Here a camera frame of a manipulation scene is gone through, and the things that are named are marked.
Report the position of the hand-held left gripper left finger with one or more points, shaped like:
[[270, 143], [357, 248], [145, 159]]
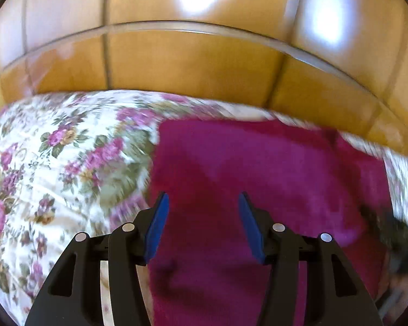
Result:
[[157, 231]]

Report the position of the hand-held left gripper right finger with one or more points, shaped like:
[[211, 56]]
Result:
[[251, 229]]

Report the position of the dark red knitted cloth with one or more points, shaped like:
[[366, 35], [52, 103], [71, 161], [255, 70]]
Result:
[[258, 163]]

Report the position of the floral bedspread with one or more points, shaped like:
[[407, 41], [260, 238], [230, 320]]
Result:
[[54, 163]]

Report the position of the wooden wardrobe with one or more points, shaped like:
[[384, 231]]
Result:
[[190, 64]]

